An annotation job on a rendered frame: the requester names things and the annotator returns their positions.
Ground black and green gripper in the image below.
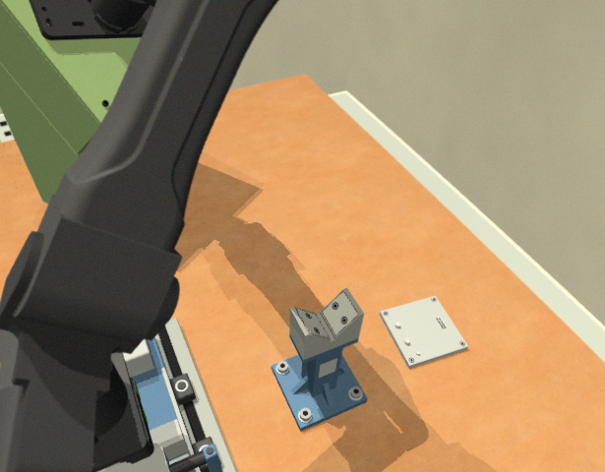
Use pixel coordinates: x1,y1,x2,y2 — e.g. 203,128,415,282
92,352,154,472

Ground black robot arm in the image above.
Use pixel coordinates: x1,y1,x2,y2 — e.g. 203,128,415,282
0,0,278,472

